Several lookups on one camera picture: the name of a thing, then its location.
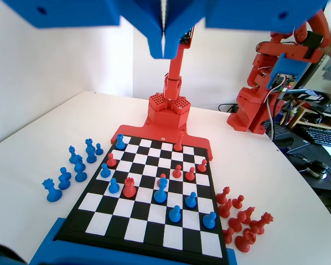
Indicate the blue plastic chess queen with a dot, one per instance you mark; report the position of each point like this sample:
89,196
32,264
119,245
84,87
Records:
53,194

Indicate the blue pawn chess piece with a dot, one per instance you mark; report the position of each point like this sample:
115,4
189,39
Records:
175,216
99,150
113,188
209,222
105,172
191,202
64,182

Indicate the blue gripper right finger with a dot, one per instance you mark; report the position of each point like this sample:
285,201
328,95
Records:
187,13

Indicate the computer monitor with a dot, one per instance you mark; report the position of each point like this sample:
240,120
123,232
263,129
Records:
328,76

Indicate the dark laptop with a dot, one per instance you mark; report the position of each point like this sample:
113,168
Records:
281,131

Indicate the black keyboard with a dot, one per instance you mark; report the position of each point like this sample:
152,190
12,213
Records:
322,136

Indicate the blue arm base plate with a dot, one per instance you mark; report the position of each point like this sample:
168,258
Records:
49,248

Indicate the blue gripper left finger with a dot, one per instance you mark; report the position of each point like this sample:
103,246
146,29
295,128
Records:
143,16

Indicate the blue rook chess piece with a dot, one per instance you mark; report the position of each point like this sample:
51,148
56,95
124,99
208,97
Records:
90,145
120,143

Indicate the red queen chess piece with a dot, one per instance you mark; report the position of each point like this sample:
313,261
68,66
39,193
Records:
258,227

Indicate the red robot arm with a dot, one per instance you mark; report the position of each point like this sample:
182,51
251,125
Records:
171,116

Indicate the red rook chess piece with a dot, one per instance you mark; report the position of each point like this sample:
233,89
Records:
129,190
245,243

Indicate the blue bishop chess piece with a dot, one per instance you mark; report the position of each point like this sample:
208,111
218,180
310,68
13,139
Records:
80,175
72,156

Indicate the black and white chessboard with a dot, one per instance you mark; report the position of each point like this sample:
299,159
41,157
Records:
143,209

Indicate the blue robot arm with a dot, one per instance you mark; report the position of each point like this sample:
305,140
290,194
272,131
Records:
0,256

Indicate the light wooden shelf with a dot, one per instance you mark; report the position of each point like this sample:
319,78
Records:
320,120

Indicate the large red piece front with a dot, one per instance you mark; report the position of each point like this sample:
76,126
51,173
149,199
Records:
178,146

